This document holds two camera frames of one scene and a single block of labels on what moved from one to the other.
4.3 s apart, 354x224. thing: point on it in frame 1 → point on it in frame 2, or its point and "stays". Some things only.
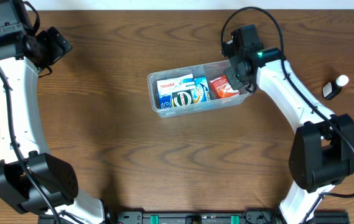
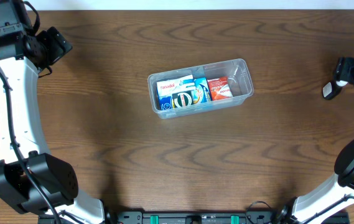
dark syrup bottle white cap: (331, 89) stays
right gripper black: (234, 81) → (345, 68)
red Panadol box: (221, 88) stays
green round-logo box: (182, 98) stays
